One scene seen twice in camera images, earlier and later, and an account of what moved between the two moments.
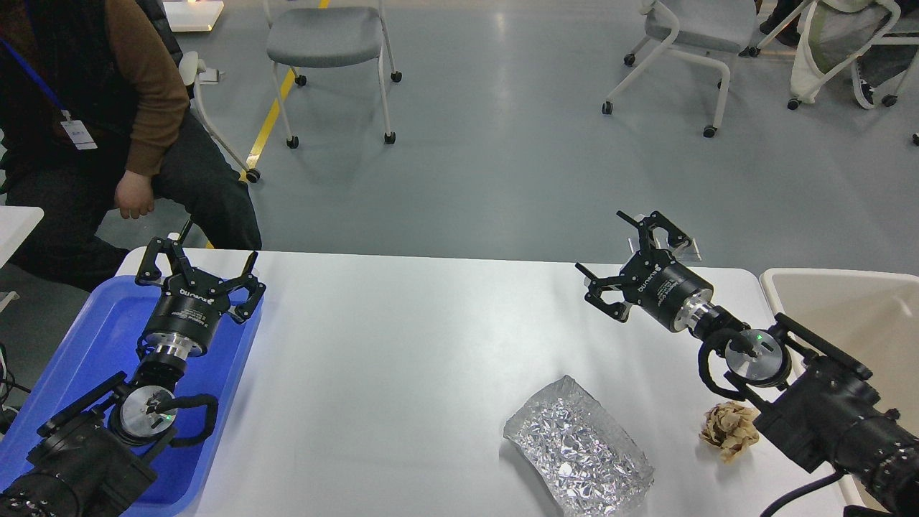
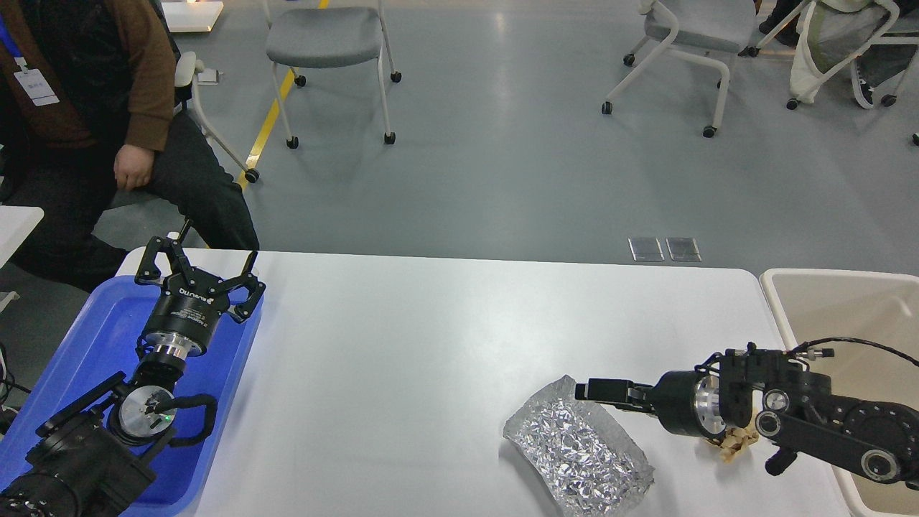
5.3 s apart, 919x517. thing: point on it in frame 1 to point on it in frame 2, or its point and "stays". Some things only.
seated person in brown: (95, 115) stays
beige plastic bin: (871, 317) stays
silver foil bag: (589, 459) stays
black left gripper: (192, 301) stays
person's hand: (134, 195) to (133, 166)
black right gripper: (670, 294) to (688, 403)
